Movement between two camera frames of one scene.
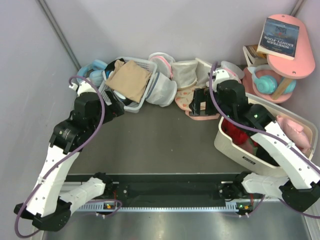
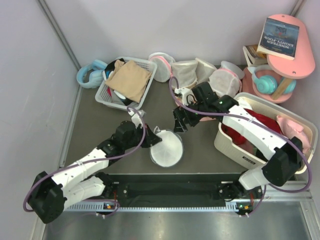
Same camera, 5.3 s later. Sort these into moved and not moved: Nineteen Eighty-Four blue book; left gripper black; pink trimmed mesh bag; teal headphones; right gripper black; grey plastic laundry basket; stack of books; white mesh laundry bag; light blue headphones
Moved: white mesh laundry bag; left gripper black; right gripper black
Not moved: Nineteen Eighty-Four blue book; pink trimmed mesh bag; teal headphones; light blue headphones; grey plastic laundry basket; stack of books
